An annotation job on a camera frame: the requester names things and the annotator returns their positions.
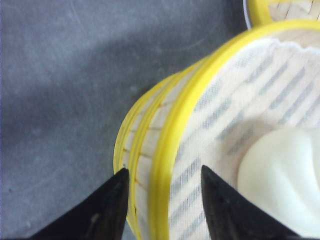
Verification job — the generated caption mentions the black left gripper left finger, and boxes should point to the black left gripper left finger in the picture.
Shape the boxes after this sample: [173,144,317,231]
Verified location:
[30,168,129,240]

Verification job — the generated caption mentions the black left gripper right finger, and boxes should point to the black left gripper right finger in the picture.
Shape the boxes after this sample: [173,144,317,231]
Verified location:
[201,165,300,240]

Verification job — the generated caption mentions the bamboo steamer drawer yellow rims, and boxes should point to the bamboo steamer drawer yellow rims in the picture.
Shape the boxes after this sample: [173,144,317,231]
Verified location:
[113,73,191,226]

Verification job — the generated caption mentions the woven bamboo steamer lid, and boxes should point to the woven bamboo steamer lid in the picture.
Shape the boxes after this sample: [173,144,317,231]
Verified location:
[247,0,320,28]

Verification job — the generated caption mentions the white steamed bun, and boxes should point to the white steamed bun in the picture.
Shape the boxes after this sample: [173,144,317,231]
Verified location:
[237,128,320,238]

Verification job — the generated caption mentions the white cloth steamer liner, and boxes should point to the white cloth steamer liner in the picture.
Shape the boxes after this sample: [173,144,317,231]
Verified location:
[168,37,320,240]

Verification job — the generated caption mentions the white plate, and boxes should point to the white plate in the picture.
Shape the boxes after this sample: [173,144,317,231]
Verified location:
[242,0,252,30]

